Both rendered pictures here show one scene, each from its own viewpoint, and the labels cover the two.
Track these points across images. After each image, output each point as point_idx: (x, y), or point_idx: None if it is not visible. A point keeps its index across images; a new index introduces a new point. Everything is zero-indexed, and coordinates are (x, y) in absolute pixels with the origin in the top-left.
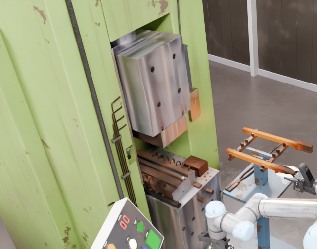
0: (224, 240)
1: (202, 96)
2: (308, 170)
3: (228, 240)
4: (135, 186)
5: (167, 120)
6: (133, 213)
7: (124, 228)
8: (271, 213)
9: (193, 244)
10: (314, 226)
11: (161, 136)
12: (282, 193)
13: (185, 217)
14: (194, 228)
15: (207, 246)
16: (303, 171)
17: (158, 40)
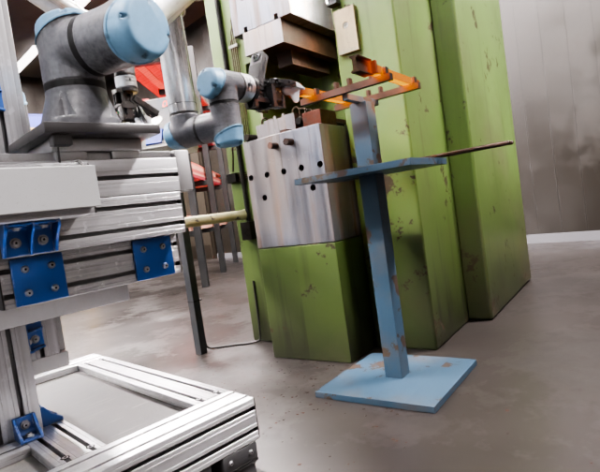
0: (119, 94)
1: (371, 22)
2: (258, 63)
3: (115, 91)
4: (254, 118)
5: (252, 20)
6: None
7: (163, 106)
8: None
9: (266, 216)
10: None
11: (243, 39)
12: (343, 175)
13: (254, 161)
14: (268, 191)
15: (294, 246)
16: (250, 62)
17: None
